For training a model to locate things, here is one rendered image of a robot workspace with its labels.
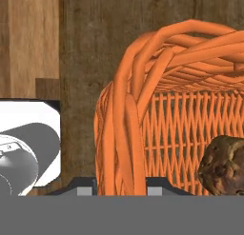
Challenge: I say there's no light wood cabinet panel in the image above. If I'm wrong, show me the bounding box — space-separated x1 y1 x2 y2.
0 0 60 99

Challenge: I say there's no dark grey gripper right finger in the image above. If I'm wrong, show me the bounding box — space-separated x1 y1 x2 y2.
145 177 195 197

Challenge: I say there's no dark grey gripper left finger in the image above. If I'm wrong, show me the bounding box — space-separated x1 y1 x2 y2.
47 177 98 197

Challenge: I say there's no orange wicker basket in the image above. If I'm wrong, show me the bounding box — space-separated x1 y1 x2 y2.
92 19 244 197

